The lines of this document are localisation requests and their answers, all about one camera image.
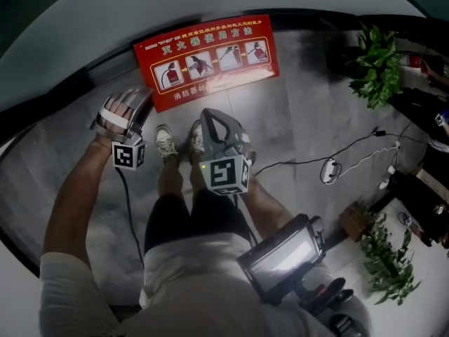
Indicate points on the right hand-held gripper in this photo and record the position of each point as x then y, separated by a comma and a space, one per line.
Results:
221, 174

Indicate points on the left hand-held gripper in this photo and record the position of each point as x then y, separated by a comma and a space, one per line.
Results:
128, 154

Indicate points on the red fire extinguisher box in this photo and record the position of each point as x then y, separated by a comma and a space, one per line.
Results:
210, 47

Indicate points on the person's left forearm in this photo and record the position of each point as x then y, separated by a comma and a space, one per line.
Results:
77, 195

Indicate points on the person's right forearm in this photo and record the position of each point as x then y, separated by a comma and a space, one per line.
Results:
266, 205

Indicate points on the red fire extinguisher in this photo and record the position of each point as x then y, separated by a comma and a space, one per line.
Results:
413, 61

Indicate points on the person's left hand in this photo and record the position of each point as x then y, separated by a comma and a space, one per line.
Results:
119, 105

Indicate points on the person's right hand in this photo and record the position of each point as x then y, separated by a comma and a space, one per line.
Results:
253, 157

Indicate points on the person's right white sneaker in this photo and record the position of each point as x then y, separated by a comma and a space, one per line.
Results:
197, 139

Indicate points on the person's white sneaker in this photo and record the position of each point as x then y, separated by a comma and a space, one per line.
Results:
197, 139
165, 140

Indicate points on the person's left white sneaker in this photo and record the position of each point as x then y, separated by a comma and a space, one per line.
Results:
165, 140

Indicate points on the person's right leg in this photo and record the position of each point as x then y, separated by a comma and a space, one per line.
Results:
198, 174

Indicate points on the person's leg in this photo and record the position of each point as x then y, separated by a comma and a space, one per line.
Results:
198, 174
170, 181

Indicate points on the person's left leg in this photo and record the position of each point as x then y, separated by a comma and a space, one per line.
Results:
170, 181

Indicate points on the person's black shorts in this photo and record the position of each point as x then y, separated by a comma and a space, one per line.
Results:
182, 219

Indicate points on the black chest monitor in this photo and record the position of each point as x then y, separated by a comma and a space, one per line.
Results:
280, 258

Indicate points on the person's white shirt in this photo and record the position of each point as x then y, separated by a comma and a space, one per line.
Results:
196, 286

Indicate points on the black power adapter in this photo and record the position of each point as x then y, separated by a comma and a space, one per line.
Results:
379, 132

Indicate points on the wooden planter box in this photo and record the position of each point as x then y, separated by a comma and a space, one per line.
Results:
354, 221

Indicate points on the broad-leaf green potted plant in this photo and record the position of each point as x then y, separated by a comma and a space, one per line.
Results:
379, 69

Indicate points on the white power strip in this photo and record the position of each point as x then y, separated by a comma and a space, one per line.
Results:
390, 169

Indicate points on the small-leaf green plant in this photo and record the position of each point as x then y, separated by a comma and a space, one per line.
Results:
386, 265

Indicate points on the black monitor mount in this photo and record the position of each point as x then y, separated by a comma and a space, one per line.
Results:
326, 293

